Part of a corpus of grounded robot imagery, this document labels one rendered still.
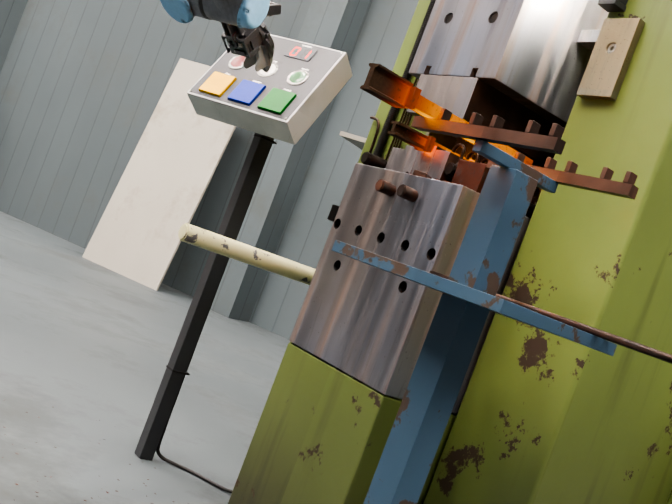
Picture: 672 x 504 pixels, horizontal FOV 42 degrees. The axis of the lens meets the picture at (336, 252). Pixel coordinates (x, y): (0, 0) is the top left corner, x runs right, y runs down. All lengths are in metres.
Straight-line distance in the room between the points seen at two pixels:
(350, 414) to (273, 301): 4.74
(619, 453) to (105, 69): 6.75
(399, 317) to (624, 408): 0.48
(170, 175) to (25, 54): 2.58
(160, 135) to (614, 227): 5.48
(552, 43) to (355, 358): 0.81
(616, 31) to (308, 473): 1.12
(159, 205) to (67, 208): 1.44
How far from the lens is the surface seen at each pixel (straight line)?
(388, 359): 1.79
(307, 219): 6.53
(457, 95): 1.99
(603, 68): 1.92
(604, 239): 1.77
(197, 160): 6.67
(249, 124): 2.32
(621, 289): 1.76
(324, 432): 1.90
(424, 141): 1.97
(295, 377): 2.02
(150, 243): 6.63
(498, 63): 1.94
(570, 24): 2.08
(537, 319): 1.32
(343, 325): 1.92
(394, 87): 1.46
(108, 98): 7.97
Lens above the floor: 0.70
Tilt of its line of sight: level
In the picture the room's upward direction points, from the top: 21 degrees clockwise
